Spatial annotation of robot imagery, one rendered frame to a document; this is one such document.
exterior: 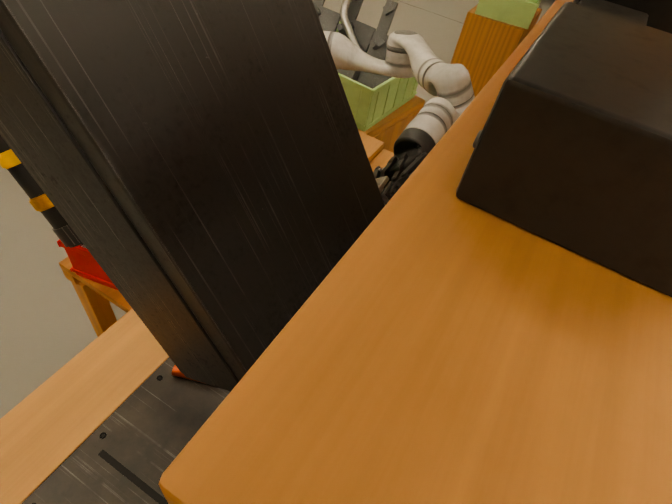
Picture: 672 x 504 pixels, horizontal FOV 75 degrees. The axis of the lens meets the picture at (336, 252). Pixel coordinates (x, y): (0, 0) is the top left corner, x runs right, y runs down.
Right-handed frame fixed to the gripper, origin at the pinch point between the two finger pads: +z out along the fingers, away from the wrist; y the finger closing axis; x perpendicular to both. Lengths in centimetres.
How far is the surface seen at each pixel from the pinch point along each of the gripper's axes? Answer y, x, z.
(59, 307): -164, -9, 45
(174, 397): -25, 2, 46
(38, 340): -157, -7, 59
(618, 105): 50, -19, 25
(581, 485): 50, -13, 40
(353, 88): -65, -1, -70
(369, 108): -63, 8, -68
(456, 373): 46, -17, 38
